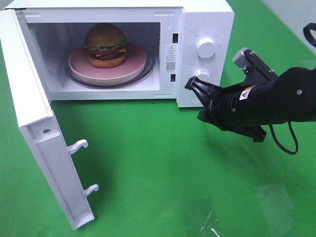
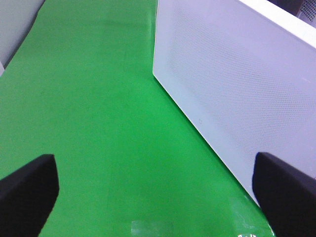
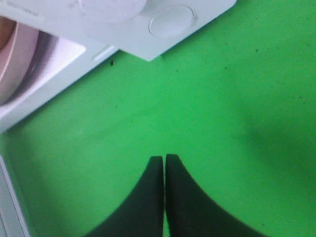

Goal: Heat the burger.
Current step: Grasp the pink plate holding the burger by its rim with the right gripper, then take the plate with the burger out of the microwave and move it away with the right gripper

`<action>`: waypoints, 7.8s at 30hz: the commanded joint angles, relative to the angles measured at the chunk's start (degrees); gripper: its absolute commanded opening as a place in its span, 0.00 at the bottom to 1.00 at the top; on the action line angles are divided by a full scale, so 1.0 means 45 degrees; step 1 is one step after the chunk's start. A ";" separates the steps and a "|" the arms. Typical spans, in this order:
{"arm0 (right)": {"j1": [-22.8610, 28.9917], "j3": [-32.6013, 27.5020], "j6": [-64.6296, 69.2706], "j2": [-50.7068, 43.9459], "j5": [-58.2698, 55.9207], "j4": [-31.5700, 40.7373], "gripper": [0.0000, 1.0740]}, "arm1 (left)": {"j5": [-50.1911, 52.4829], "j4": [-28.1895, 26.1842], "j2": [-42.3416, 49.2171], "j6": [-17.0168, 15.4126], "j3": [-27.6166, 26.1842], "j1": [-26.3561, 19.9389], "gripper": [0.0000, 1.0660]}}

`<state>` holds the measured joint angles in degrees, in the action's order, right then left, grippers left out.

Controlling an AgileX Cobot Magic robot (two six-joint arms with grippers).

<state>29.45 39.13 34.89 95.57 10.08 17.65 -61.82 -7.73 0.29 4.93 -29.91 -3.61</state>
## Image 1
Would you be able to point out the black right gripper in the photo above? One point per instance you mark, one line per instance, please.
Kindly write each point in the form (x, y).
(239, 109)

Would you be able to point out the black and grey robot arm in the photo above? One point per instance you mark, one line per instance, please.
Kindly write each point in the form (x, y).
(293, 95)

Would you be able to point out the white microwave knob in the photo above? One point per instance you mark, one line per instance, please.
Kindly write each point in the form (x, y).
(205, 47)
(203, 75)

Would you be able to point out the round door release button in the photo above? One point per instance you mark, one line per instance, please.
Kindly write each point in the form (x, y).
(194, 99)

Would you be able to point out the burger with lettuce and tomato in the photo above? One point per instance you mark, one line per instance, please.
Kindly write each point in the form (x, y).
(105, 45)

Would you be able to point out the glass microwave turntable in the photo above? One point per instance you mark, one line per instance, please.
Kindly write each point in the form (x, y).
(147, 71)

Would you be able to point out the pink round plate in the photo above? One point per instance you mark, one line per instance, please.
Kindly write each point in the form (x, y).
(133, 65)

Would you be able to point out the white microwave oven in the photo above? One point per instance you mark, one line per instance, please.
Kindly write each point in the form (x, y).
(167, 42)

